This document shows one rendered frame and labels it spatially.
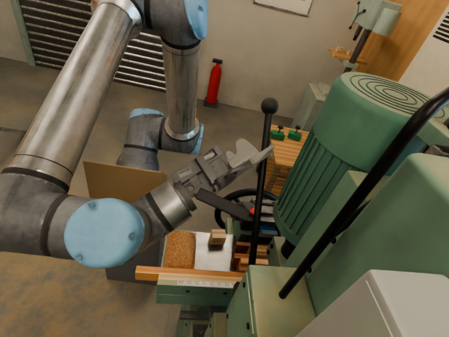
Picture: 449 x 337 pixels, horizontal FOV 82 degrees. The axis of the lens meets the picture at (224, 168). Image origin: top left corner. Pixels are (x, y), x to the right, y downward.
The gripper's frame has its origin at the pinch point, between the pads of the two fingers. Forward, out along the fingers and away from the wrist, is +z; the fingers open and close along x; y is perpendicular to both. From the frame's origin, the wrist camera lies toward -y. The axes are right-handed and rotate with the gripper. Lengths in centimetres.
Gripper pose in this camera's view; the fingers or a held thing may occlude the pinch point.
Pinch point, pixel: (264, 154)
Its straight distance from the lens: 57.5
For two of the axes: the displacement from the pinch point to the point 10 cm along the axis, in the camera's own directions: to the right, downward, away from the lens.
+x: -1.7, 1.3, 9.8
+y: -5.5, -8.3, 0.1
